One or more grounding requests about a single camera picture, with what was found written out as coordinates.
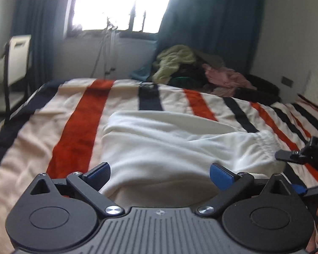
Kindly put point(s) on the white dresser desk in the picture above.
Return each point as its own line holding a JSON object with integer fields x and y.
{"x": 15, "y": 98}

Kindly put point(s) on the teal curtain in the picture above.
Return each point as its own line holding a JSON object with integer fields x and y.
{"x": 227, "y": 28}
{"x": 43, "y": 20}

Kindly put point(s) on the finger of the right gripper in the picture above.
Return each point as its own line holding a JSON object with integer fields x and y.
{"x": 288, "y": 156}
{"x": 305, "y": 192}

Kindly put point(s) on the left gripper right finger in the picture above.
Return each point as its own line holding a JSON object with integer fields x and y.
{"x": 263, "y": 215}

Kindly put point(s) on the window with dark frame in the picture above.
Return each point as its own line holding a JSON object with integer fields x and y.
{"x": 132, "y": 16}

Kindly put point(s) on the right teal curtain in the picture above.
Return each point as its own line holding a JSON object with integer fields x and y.
{"x": 227, "y": 28}

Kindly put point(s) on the white tripod stand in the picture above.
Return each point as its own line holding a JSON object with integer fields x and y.
{"x": 107, "y": 50}

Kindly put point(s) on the white zip-up jacket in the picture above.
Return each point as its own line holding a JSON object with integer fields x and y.
{"x": 160, "y": 158}

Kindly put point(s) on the pink garment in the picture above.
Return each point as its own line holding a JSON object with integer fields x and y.
{"x": 226, "y": 78}

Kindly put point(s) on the wall outlet plate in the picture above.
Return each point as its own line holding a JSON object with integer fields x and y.
{"x": 287, "y": 82}

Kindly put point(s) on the striped cream orange black blanket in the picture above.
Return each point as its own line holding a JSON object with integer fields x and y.
{"x": 59, "y": 129}

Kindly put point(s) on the white chair with black frame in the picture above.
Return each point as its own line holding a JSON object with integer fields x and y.
{"x": 15, "y": 70}

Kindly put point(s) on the dark clothes pile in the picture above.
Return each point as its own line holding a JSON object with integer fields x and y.
{"x": 183, "y": 67}

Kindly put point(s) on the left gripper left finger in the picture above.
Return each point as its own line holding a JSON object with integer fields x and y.
{"x": 59, "y": 215}

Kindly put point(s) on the yellow-green knitted garment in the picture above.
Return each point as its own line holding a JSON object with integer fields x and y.
{"x": 168, "y": 62}

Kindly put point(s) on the left teal curtain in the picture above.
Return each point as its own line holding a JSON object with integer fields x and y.
{"x": 43, "y": 20}

